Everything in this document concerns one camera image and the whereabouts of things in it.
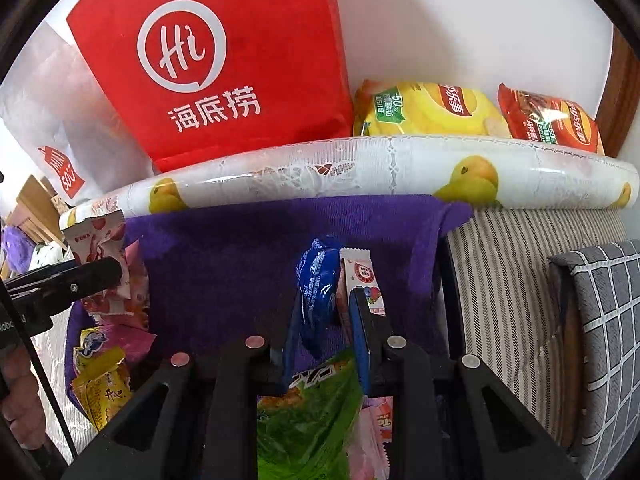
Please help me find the white Miniso plastic bag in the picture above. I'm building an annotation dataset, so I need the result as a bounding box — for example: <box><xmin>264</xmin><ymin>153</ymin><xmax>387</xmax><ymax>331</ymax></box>
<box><xmin>1</xmin><ymin>24</ymin><xmax>155</xmax><ymax>205</ymax></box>

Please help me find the white strawberry candy packet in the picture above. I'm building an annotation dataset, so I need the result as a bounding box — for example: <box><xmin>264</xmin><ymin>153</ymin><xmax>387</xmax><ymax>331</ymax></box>
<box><xmin>63</xmin><ymin>210</ymin><xmax>131</xmax><ymax>300</ymax></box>

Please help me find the yellow chips bag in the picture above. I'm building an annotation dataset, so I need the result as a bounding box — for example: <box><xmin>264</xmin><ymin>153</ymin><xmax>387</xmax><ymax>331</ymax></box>
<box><xmin>352</xmin><ymin>80</ymin><xmax>511</xmax><ymax>139</ymax></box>

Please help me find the striped quilted mattress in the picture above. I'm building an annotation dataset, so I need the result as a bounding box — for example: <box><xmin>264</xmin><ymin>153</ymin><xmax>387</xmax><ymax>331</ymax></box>
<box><xmin>29</xmin><ymin>206</ymin><xmax>629</xmax><ymax>461</ymax></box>

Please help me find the wooden headboard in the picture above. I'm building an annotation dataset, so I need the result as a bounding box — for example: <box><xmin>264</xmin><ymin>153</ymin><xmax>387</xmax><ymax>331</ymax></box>
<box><xmin>6</xmin><ymin>176</ymin><xmax>65</xmax><ymax>247</ymax></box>

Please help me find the blue cookie packet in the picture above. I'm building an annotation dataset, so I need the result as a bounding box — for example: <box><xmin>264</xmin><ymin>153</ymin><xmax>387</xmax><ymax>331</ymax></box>
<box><xmin>282</xmin><ymin>237</ymin><xmax>343</xmax><ymax>386</ymax></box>

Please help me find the red Haidilao paper bag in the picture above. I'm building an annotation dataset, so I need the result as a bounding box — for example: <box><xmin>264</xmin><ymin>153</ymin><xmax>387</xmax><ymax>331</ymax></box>
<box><xmin>67</xmin><ymin>0</ymin><xmax>354</xmax><ymax>171</ymax></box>

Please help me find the purple plush toy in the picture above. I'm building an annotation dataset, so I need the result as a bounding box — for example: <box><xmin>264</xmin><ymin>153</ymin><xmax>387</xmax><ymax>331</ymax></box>
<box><xmin>1</xmin><ymin>226</ymin><xmax>36</xmax><ymax>274</ymax></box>

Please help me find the purple cloth basket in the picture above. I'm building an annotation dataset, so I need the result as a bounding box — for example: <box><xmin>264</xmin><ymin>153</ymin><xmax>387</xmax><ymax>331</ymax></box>
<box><xmin>63</xmin><ymin>193</ymin><xmax>475</xmax><ymax>411</ymax></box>

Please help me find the person's left hand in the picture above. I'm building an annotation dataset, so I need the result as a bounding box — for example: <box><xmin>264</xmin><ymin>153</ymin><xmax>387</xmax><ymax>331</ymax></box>
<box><xmin>1</xmin><ymin>347</ymin><xmax>46</xmax><ymax>450</ymax></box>

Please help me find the grey checked folded cloth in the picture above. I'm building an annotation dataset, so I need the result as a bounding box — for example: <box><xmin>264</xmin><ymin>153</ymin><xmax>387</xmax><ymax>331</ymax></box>
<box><xmin>549</xmin><ymin>240</ymin><xmax>639</xmax><ymax>479</ymax></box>

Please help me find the magenta foil snack packet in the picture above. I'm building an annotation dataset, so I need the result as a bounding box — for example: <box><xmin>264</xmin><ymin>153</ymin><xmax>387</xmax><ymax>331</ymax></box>
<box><xmin>82</xmin><ymin>240</ymin><xmax>155</xmax><ymax>367</ymax></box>

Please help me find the rolled lemon print mat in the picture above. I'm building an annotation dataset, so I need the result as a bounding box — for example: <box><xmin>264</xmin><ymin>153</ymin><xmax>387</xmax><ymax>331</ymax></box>
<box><xmin>60</xmin><ymin>134</ymin><xmax>639</xmax><ymax>229</ymax></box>

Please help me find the green triangular snack packet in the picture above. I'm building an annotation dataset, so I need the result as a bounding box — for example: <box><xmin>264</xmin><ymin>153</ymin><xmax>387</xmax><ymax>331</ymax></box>
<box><xmin>257</xmin><ymin>349</ymin><xmax>362</xmax><ymax>479</ymax></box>

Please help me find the red orange chips bag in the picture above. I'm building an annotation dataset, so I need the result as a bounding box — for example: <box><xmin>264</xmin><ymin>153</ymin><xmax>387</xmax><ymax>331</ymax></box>
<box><xmin>498</xmin><ymin>84</ymin><xmax>604</xmax><ymax>155</ymax></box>

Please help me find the long red candy stick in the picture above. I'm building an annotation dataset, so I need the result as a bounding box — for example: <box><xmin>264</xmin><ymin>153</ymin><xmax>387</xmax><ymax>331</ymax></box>
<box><xmin>340</xmin><ymin>247</ymin><xmax>386</xmax><ymax>316</ymax></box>

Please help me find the brown wooden door frame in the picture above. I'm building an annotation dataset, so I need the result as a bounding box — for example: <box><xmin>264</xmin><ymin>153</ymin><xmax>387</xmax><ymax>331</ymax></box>
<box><xmin>596</xmin><ymin>27</ymin><xmax>640</xmax><ymax>157</ymax></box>

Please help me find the yellow pink snack bag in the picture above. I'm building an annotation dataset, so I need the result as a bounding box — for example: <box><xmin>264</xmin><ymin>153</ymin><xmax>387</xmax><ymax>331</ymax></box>
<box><xmin>72</xmin><ymin>327</ymin><xmax>126</xmax><ymax>394</ymax></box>

